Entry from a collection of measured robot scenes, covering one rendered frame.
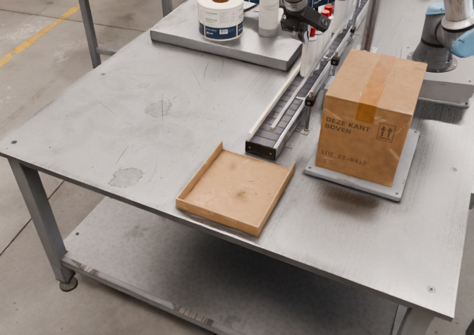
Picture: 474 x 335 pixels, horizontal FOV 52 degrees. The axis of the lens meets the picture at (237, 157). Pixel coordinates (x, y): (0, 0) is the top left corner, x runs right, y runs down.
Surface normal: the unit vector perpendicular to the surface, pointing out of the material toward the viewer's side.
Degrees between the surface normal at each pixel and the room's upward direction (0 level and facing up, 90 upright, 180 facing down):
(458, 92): 90
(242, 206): 0
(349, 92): 0
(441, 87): 90
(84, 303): 0
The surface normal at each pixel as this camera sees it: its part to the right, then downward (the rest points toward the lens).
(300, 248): 0.00, -0.76
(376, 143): -0.41, 0.59
